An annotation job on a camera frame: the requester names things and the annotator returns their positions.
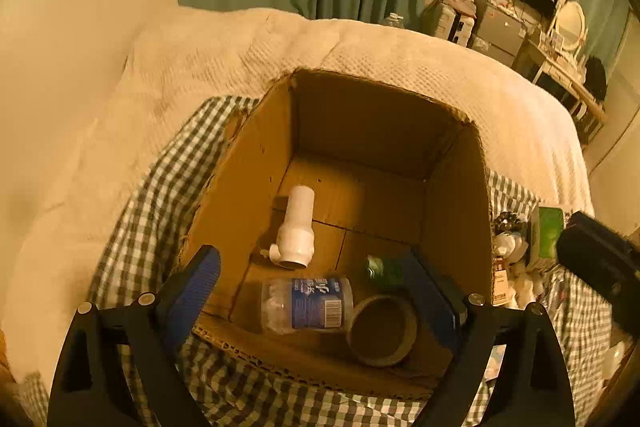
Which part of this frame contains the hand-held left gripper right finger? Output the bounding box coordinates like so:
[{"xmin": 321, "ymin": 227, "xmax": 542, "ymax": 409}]
[{"xmin": 407, "ymin": 248, "xmax": 577, "ymax": 427}]

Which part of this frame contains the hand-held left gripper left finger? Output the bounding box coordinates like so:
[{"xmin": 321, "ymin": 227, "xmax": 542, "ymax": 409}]
[{"xmin": 46, "ymin": 245, "xmax": 222, "ymax": 427}]

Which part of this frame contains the green and white carton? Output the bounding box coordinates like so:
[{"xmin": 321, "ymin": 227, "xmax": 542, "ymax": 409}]
[{"xmin": 527, "ymin": 205, "xmax": 568, "ymax": 270}]

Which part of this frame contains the red label packet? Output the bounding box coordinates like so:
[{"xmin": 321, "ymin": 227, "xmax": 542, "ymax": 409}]
[{"xmin": 492, "ymin": 254, "xmax": 511, "ymax": 305}]

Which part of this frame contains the white plastic bag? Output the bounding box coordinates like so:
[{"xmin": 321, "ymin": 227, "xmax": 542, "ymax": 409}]
[{"xmin": 495, "ymin": 232, "xmax": 551, "ymax": 308}]

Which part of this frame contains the brown cardboard box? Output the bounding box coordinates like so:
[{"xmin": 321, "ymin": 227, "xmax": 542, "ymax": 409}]
[{"xmin": 177, "ymin": 68, "xmax": 496, "ymax": 400}]

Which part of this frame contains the green plastic bottle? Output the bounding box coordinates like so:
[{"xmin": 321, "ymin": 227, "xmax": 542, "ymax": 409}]
[{"xmin": 365, "ymin": 254, "xmax": 408, "ymax": 290}]

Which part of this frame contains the brown tape roll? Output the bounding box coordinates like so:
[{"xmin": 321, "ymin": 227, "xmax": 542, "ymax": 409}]
[{"xmin": 347, "ymin": 294, "xmax": 418, "ymax": 368}]

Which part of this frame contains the green checked cloth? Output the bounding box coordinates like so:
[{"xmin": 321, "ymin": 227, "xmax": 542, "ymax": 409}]
[{"xmin": 17, "ymin": 96, "xmax": 613, "ymax": 427}]

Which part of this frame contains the clear bottle with blue label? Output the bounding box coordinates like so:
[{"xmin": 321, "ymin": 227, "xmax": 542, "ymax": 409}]
[{"xmin": 260, "ymin": 276, "xmax": 355, "ymax": 335}]

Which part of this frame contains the white plastic pipe fitting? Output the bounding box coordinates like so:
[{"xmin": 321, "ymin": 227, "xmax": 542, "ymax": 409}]
[{"xmin": 261, "ymin": 185, "xmax": 316, "ymax": 269}]

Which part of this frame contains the wooden desk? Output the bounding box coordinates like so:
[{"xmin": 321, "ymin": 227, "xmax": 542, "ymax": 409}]
[{"xmin": 512, "ymin": 39, "xmax": 608, "ymax": 145}]

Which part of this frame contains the black bag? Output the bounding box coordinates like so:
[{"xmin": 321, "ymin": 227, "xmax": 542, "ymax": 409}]
[{"xmin": 585, "ymin": 56, "xmax": 608, "ymax": 102}]

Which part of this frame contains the round white mirror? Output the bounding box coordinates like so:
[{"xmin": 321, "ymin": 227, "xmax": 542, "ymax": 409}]
[{"xmin": 552, "ymin": 1, "xmax": 587, "ymax": 52}]

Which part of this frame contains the white textured blanket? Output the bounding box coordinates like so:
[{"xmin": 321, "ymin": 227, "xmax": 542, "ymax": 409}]
[{"xmin": 0, "ymin": 7, "xmax": 596, "ymax": 383}]

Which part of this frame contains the grey cabinet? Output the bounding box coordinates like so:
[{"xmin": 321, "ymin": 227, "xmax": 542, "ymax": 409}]
[{"xmin": 472, "ymin": 0, "xmax": 531, "ymax": 55}]

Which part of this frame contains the narrow green curtain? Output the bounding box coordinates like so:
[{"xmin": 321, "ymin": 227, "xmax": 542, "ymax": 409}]
[{"xmin": 567, "ymin": 0, "xmax": 631, "ymax": 72}]

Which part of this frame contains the white appliance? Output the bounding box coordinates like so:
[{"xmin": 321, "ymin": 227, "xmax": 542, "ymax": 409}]
[{"xmin": 430, "ymin": 2, "xmax": 476, "ymax": 48}]

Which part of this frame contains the black braided cord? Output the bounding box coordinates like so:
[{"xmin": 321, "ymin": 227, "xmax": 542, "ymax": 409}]
[{"xmin": 492, "ymin": 211, "xmax": 531, "ymax": 238}]

